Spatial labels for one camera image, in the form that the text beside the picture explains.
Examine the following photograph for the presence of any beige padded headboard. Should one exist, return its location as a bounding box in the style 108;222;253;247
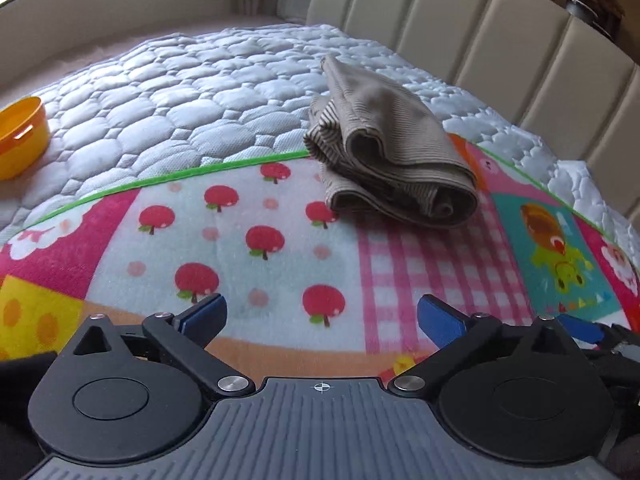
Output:
307;0;639;221

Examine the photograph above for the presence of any orange plastic basin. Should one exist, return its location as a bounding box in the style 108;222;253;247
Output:
0;96;50;181

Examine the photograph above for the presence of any colourful cartoon play mat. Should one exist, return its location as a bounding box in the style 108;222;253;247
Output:
1;140;639;380

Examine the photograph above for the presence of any white quilted mattress pad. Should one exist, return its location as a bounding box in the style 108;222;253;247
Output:
1;25;639;258

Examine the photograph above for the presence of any beige ribbed knit garment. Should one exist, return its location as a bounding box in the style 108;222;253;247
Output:
304;55;480;229

